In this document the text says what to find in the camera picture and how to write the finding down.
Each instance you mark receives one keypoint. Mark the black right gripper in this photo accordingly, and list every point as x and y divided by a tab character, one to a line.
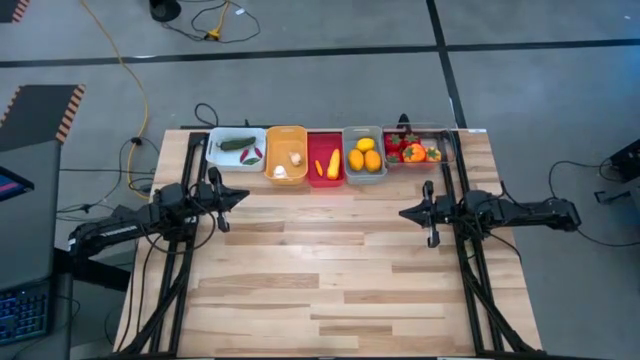
447	210

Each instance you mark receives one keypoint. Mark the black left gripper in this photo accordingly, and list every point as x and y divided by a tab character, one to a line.
207	200

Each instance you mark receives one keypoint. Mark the green toy chili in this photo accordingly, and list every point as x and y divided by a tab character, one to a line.
253	161

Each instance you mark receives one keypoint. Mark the red toy chili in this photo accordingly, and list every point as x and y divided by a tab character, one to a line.
258	152
244	156

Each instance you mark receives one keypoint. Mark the dark green toy cucumber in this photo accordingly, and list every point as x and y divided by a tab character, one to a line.
237	144

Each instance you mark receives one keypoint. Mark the white toy garlic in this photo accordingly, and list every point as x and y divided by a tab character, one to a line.
280	171

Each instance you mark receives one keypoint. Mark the orange bell pepper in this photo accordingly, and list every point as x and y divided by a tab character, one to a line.
414	153

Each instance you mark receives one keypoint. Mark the small orange toy tomato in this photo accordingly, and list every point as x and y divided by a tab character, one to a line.
433	154

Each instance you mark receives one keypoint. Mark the beige toy garlic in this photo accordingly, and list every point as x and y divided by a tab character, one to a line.
296	159

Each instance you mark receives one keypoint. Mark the red toy tomato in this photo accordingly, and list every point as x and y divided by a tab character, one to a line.
392	141
411	139
393	159

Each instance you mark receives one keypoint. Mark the yellow toy lemon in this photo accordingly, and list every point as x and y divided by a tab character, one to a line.
365	144

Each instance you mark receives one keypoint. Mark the small orange toy carrot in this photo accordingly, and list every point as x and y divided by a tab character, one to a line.
319	168

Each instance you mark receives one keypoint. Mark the yellow toy corn cob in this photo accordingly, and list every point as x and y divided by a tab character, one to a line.
334	164

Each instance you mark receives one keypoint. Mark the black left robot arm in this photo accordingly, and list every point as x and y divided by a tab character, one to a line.
125	225

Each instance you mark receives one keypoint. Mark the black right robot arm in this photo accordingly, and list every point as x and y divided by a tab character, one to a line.
525	212

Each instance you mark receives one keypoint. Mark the white plastic basket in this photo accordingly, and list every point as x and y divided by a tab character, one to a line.
235	132

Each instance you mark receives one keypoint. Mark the clear plastic basket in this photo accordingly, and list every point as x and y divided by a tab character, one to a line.
447	145

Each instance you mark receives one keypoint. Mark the yellow-orange plastic basket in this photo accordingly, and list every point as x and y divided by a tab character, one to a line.
285	140

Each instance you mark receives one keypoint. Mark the red plastic basket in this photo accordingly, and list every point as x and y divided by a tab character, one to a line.
320	145

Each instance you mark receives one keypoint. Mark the grey plastic basket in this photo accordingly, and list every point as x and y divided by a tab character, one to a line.
350	135

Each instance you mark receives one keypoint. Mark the yellow power plug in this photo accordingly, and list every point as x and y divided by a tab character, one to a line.
214	34

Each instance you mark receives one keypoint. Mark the black round stand base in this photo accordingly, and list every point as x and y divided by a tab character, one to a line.
165	9

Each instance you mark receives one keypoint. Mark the grey desk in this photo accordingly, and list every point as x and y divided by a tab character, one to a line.
30	240

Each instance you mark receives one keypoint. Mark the large black hazard-striped mat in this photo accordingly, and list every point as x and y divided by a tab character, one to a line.
35	115

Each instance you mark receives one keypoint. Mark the black equipment box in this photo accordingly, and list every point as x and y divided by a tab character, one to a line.
625	160

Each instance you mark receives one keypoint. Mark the computer monitor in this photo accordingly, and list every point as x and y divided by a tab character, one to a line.
12	184

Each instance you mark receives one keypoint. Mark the backlit computer keyboard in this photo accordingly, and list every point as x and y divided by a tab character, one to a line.
22	315

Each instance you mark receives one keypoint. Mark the small black hazard-striped mat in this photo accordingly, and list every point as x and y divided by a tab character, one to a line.
10	7

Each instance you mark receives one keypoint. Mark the black metal frame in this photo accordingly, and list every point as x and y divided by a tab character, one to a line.
197	138
474	310

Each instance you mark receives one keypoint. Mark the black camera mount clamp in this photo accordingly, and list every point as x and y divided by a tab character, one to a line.
404	121

